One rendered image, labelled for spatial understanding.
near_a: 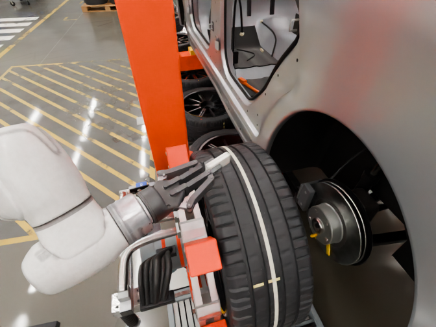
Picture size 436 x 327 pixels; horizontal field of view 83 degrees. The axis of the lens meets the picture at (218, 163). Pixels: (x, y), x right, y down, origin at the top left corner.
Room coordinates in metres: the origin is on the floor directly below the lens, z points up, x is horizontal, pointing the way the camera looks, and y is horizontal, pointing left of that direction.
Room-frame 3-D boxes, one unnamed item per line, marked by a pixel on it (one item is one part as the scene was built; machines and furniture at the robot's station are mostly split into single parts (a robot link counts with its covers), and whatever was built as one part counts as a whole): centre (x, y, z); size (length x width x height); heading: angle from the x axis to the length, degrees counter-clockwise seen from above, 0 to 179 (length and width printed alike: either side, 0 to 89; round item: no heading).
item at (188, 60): (2.84, 0.42, 0.69); 0.52 x 0.17 x 0.35; 106
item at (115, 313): (0.24, 0.25, 0.93); 0.09 x 0.05 x 0.05; 106
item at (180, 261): (0.44, 0.16, 0.85); 0.21 x 0.14 x 0.14; 106
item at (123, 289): (0.33, 0.19, 1.03); 0.19 x 0.18 x 0.11; 106
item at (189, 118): (2.09, 0.10, 0.39); 0.66 x 0.66 x 0.24
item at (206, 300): (0.46, 0.09, 0.85); 0.54 x 0.07 x 0.54; 16
